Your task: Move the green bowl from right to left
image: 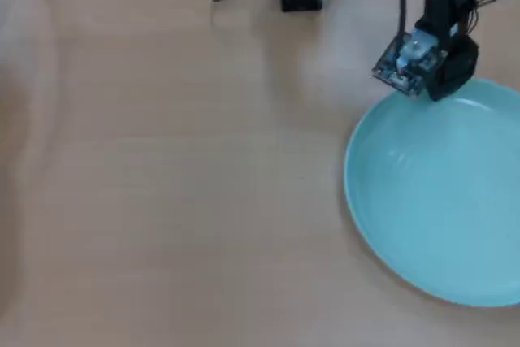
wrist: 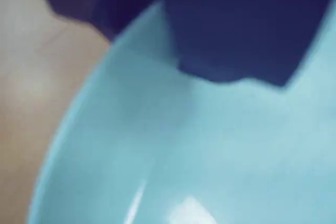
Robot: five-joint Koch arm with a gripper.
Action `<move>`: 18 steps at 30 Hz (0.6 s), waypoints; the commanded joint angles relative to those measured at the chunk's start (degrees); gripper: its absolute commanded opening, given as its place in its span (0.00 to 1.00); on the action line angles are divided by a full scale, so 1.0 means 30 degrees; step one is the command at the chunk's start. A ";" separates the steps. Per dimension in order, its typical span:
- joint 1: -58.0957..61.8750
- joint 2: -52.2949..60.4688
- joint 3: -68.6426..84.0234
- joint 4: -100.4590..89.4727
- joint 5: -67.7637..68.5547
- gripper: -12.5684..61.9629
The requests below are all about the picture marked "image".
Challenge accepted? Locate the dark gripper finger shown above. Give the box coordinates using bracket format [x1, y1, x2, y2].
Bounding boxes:
[441, 35, 480, 99]
[426, 65, 447, 102]

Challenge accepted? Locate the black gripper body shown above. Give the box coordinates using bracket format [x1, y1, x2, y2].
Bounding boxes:
[418, 0, 475, 54]

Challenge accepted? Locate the green round bowl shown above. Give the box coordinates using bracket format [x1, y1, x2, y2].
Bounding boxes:
[344, 77, 520, 308]

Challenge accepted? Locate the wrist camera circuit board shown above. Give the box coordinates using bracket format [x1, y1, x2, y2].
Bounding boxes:
[371, 26, 450, 99]

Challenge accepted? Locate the black camera cable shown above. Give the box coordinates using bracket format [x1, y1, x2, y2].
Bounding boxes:
[395, 0, 410, 37]

